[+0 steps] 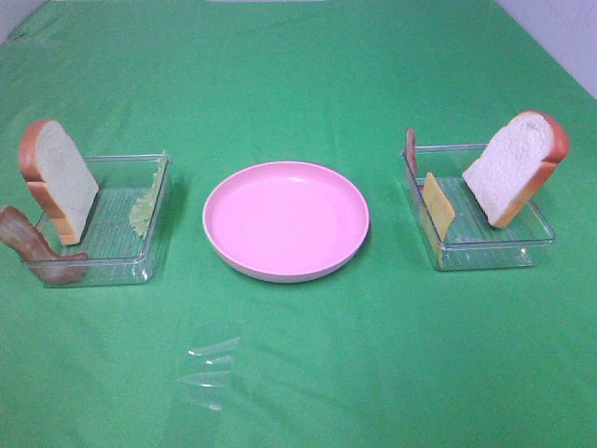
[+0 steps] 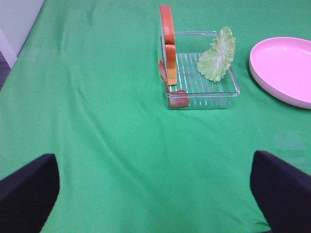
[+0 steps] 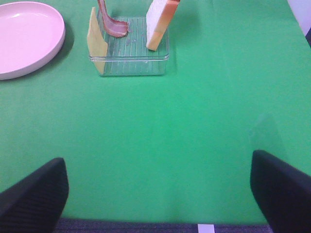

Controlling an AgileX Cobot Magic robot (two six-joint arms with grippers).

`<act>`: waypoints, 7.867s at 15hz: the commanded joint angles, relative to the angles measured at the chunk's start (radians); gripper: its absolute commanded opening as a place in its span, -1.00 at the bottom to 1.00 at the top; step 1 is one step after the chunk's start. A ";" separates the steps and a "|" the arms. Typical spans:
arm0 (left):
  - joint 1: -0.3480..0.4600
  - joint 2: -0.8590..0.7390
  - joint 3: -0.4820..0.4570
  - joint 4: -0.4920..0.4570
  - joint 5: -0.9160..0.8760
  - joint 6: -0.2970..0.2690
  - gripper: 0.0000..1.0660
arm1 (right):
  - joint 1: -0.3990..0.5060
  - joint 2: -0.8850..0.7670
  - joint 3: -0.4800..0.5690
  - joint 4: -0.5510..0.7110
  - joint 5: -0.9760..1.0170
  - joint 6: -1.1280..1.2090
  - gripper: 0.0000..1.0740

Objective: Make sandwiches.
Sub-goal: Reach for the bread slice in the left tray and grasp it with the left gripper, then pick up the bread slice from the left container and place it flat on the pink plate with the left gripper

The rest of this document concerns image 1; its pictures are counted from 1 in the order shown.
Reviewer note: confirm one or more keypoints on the bacon strip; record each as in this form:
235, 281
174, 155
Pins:
27, 241
410, 150

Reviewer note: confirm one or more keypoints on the bread slice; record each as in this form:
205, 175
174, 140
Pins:
57, 177
516, 163

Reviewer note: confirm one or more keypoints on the pink round plate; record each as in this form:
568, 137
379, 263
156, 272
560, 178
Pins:
286, 221

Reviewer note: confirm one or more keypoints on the right clear plastic tray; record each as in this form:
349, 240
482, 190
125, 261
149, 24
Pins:
470, 243

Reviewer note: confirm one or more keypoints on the yellow cheese slice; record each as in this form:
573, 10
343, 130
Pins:
438, 205

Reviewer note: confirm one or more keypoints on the left clear plastic tray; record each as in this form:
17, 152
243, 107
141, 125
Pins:
117, 255

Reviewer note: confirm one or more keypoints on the green tablecloth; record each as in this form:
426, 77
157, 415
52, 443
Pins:
386, 352

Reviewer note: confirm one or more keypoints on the clear plastic tray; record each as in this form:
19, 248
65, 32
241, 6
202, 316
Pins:
470, 243
117, 255

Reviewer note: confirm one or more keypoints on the green lettuce leaf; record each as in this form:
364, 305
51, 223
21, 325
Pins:
143, 208

